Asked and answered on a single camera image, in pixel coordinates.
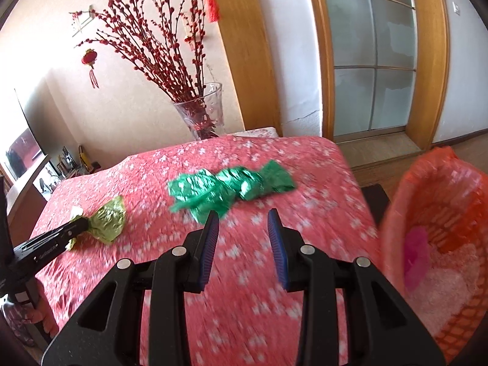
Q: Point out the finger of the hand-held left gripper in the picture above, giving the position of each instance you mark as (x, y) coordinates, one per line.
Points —
(53, 238)
(70, 242)

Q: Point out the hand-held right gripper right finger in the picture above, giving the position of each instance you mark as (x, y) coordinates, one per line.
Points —
(276, 251)

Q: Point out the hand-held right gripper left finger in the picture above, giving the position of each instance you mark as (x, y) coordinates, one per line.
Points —
(211, 251)

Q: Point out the yellow green plastic bag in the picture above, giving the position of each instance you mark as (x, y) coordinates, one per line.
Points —
(108, 221)

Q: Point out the purple plastic bag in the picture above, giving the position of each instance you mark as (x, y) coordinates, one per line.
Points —
(415, 255)

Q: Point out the orange bag lined basket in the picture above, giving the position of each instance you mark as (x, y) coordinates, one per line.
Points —
(438, 206)

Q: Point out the milky translucent plastic bag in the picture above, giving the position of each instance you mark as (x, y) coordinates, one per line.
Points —
(442, 286)

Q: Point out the person's left hand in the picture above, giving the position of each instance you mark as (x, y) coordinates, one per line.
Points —
(42, 308)

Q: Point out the brown wooden cabinet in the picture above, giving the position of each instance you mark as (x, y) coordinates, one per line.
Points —
(26, 198)

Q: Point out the red floral tablecloth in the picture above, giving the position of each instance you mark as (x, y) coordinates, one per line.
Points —
(247, 312)

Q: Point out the black television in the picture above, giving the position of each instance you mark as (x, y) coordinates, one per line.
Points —
(23, 148)

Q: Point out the black floor mat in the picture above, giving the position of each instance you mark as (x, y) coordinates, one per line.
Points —
(375, 206)

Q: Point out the glass vase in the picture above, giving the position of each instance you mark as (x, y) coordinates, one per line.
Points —
(200, 114)

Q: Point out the red lantern ornament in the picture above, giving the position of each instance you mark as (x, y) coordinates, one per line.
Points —
(89, 58)

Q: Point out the wooden framed glass door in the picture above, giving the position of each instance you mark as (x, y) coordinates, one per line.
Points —
(354, 84)

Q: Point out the red berry branches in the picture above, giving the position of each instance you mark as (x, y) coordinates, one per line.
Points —
(152, 45)

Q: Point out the white light switch panel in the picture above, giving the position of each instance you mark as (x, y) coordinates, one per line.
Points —
(90, 11)

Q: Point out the small white wall switch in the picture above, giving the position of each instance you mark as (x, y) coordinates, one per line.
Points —
(456, 7)

